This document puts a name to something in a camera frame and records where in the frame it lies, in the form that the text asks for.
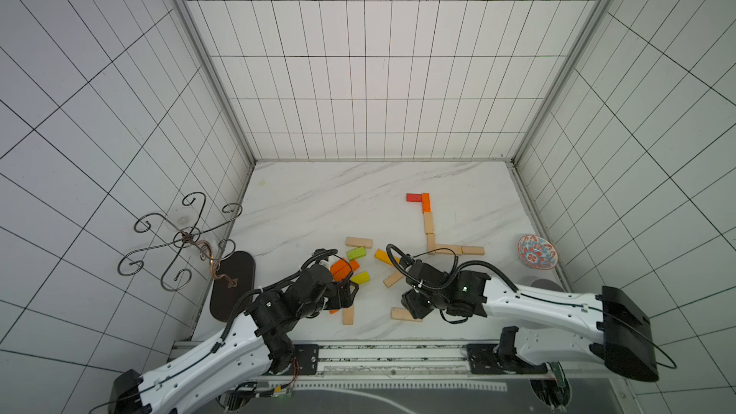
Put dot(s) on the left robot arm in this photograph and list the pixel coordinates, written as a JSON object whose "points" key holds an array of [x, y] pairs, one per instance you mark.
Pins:
{"points": [[254, 341]]}

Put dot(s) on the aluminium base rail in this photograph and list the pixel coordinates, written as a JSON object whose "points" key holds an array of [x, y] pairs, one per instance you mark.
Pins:
{"points": [[421, 360]]}

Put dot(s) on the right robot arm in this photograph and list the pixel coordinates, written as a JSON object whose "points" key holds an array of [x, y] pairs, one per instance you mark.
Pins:
{"points": [[544, 326]]}

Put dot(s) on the natural wood block bottom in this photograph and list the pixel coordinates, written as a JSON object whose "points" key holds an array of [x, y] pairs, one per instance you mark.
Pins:
{"points": [[401, 314]]}

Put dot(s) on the black round plate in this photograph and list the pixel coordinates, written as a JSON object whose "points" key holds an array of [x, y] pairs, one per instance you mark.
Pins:
{"points": [[238, 277]]}

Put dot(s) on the purple bowl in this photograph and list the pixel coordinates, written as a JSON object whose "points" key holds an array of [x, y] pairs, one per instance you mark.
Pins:
{"points": [[546, 284]]}

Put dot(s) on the lime green block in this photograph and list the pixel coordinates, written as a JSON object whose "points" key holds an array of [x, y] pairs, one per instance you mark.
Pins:
{"points": [[356, 253]]}

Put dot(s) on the natural wood block top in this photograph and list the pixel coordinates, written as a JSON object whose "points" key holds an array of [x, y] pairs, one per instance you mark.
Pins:
{"points": [[358, 242]]}

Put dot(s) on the natural wood block diagonal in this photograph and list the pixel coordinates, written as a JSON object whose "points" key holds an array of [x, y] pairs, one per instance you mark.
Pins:
{"points": [[431, 243], [393, 279]]}

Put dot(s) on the metal scroll wall ornament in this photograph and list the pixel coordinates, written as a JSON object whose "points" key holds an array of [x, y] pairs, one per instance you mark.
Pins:
{"points": [[190, 236]]}

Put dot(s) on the amber yellow block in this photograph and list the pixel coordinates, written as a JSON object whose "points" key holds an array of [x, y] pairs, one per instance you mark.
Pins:
{"points": [[383, 257]]}

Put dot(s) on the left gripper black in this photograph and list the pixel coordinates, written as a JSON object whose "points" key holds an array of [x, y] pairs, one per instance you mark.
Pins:
{"points": [[346, 298]]}

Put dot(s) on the patterned red blue plate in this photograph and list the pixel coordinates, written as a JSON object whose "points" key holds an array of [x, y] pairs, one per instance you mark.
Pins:
{"points": [[537, 253]]}

